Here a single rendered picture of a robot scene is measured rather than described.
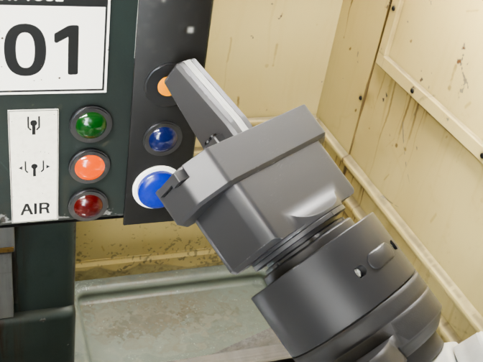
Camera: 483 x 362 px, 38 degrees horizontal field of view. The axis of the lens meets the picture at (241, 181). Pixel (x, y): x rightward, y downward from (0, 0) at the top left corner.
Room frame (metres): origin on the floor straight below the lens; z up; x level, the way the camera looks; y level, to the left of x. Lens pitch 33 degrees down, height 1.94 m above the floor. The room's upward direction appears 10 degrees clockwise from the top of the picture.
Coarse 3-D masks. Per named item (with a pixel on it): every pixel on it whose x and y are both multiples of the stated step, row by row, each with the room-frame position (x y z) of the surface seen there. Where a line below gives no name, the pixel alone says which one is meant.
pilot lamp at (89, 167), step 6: (90, 156) 0.39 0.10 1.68; (96, 156) 0.39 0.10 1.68; (78, 162) 0.38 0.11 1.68; (84, 162) 0.38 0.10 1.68; (90, 162) 0.38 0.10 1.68; (96, 162) 0.39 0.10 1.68; (102, 162) 0.39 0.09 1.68; (78, 168) 0.38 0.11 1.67; (84, 168) 0.38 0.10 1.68; (90, 168) 0.38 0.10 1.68; (96, 168) 0.38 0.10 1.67; (102, 168) 0.39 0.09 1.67; (78, 174) 0.38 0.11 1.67; (84, 174) 0.38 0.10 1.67; (90, 174) 0.38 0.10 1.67; (96, 174) 0.39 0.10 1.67
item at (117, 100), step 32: (128, 0) 0.40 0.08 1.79; (128, 32) 0.40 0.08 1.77; (128, 64) 0.40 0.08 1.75; (0, 96) 0.37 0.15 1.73; (32, 96) 0.37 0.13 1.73; (64, 96) 0.38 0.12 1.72; (96, 96) 0.39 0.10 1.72; (128, 96) 0.40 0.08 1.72; (0, 128) 0.37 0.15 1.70; (64, 128) 0.38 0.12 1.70; (128, 128) 0.40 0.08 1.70; (0, 160) 0.37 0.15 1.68; (64, 160) 0.38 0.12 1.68; (0, 192) 0.37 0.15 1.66; (64, 192) 0.38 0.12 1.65; (0, 224) 0.37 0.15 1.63; (32, 224) 0.38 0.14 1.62
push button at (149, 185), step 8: (152, 176) 0.40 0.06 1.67; (160, 176) 0.40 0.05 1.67; (168, 176) 0.40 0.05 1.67; (144, 184) 0.40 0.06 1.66; (152, 184) 0.40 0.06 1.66; (160, 184) 0.40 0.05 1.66; (144, 192) 0.40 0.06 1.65; (152, 192) 0.40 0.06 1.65; (144, 200) 0.40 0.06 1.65; (152, 200) 0.40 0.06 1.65
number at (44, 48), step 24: (0, 24) 0.37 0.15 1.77; (24, 24) 0.37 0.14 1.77; (48, 24) 0.38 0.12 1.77; (72, 24) 0.38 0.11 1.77; (96, 24) 0.39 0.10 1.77; (24, 48) 0.37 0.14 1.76; (48, 48) 0.38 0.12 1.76; (72, 48) 0.38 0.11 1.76; (96, 48) 0.39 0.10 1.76; (24, 72) 0.37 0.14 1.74; (48, 72) 0.38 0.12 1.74; (72, 72) 0.38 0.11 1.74
